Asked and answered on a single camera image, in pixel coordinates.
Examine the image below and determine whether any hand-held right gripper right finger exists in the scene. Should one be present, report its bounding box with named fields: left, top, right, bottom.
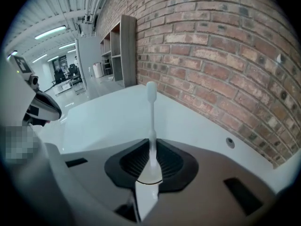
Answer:
left=142, top=139, right=276, bottom=226

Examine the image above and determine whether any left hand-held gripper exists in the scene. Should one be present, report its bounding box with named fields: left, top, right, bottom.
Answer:
left=2, top=55, right=62, bottom=127

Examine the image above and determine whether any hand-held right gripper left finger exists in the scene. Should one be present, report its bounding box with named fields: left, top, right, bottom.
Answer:
left=44, top=139, right=152, bottom=226

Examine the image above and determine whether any white low table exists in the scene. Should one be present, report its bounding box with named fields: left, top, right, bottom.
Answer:
left=53, top=80, right=71, bottom=95

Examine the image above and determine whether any white bucket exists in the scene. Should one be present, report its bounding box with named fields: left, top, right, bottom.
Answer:
left=93, top=62, right=104, bottom=79

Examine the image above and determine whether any wooden shelf unit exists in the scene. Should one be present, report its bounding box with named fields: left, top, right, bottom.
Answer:
left=99, top=15, right=137, bottom=89

